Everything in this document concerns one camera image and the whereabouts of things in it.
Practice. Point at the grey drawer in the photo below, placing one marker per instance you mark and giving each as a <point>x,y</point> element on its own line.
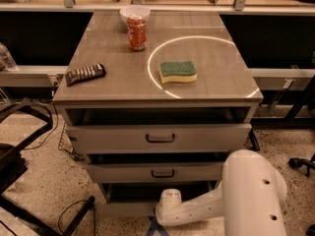
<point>157,138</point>
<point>140,199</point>
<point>155,172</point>

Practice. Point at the clear plastic water bottle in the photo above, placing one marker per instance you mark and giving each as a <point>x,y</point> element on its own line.
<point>6,60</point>

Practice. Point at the grey window ledge rail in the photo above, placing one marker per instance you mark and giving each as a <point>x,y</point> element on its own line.
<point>32,76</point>

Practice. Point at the white bowl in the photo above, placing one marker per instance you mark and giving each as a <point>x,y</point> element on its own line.
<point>140,10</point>

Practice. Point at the dark chocolate bar packet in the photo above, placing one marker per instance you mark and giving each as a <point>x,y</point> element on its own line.
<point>85,74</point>

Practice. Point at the grey wooden drawer cabinet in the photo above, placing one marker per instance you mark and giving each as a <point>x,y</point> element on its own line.
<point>131,92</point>

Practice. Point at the orange soda can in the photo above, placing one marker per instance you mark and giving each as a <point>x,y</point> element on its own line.
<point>136,26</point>

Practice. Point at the black chair caster base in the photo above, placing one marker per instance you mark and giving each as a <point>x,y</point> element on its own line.
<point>297,162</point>

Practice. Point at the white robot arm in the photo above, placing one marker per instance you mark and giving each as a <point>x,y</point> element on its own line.
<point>248,198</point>

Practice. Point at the black office chair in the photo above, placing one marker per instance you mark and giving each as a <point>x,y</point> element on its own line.
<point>12,167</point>

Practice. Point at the green yellow sponge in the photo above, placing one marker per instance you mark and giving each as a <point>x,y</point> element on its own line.
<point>177,72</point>

